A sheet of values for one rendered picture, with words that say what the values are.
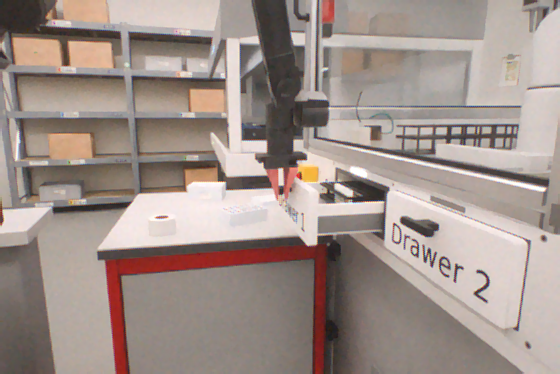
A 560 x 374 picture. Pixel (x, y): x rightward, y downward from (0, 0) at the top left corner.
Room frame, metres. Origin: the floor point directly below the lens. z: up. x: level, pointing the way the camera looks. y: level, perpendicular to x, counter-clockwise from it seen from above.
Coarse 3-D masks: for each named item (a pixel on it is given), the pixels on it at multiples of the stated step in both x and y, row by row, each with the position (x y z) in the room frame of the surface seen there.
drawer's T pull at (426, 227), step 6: (402, 216) 0.56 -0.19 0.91; (402, 222) 0.56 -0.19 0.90; (408, 222) 0.54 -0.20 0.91; (414, 222) 0.53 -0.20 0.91; (420, 222) 0.53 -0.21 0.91; (426, 222) 0.53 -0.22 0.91; (432, 222) 0.53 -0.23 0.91; (414, 228) 0.52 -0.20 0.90; (420, 228) 0.51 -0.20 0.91; (426, 228) 0.50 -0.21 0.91; (432, 228) 0.50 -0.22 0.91; (438, 228) 0.52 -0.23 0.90; (426, 234) 0.49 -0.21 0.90; (432, 234) 0.49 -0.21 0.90
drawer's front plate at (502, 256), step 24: (408, 216) 0.60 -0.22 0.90; (432, 216) 0.54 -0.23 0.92; (456, 216) 0.50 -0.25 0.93; (384, 240) 0.68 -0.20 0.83; (408, 240) 0.60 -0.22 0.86; (432, 240) 0.54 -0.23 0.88; (456, 240) 0.49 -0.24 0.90; (480, 240) 0.45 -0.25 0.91; (504, 240) 0.41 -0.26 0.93; (480, 264) 0.44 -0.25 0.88; (504, 264) 0.41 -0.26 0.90; (456, 288) 0.48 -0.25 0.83; (504, 288) 0.40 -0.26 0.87; (480, 312) 0.43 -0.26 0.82; (504, 312) 0.40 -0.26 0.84
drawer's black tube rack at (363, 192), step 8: (344, 184) 0.89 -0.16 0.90; (352, 184) 0.89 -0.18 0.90; (360, 184) 0.89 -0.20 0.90; (328, 192) 0.91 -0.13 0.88; (360, 192) 0.80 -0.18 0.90; (368, 192) 0.80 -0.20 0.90; (376, 192) 0.80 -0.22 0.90; (384, 192) 0.80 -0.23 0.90; (328, 200) 0.85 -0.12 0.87; (352, 200) 0.76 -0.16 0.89; (360, 200) 0.84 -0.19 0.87; (368, 200) 0.84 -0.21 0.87; (376, 200) 0.84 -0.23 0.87
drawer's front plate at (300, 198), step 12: (300, 180) 0.79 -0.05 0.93; (300, 192) 0.73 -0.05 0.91; (312, 192) 0.68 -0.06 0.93; (300, 204) 0.73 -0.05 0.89; (312, 204) 0.67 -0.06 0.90; (288, 216) 0.83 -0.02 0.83; (300, 216) 0.73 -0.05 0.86; (312, 216) 0.67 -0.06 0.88; (300, 228) 0.73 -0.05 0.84; (312, 228) 0.67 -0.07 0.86; (312, 240) 0.67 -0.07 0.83
